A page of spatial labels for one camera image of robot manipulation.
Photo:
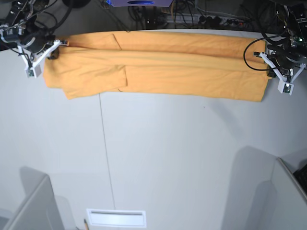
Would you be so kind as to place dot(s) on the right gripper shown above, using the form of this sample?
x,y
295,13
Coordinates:
x,y
35,42

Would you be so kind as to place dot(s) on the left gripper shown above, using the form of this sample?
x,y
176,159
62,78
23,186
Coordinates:
x,y
286,58

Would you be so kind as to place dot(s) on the yellow orange T-shirt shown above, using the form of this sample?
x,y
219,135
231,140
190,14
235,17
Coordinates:
x,y
159,62

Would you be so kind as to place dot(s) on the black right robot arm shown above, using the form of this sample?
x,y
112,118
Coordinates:
x,y
23,17

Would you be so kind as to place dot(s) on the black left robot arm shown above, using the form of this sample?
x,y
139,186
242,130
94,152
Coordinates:
x,y
293,15

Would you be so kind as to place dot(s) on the white power strip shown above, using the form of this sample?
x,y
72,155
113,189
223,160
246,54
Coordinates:
x,y
200,19

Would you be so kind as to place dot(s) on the black keyboard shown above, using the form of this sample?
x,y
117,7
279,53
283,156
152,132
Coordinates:
x,y
301,177

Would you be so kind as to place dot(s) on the grey right partition panel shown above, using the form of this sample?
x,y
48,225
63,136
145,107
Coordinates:
x,y
292,178

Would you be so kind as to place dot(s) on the grey partition panel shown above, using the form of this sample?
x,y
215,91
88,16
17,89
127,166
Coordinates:
x,y
38,211
292,178

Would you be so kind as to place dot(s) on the grey left partition panel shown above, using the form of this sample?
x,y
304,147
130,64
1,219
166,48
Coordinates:
x,y
38,211

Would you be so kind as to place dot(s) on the white slotted tray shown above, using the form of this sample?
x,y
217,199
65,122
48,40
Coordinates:
x,y
117,218

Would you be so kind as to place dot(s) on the pencil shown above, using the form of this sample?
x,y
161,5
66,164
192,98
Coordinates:
x,y
86,225

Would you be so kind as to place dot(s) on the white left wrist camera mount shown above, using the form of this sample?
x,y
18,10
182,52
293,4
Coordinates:
x,y
285,84

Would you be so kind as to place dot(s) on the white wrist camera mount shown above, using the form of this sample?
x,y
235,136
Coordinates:
x,y
285,84
34,62

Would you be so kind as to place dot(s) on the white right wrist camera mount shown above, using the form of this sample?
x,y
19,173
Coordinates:
x,y
34,62

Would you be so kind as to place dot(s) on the blue base camera housing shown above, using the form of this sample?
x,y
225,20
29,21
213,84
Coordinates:
x,y
146,3

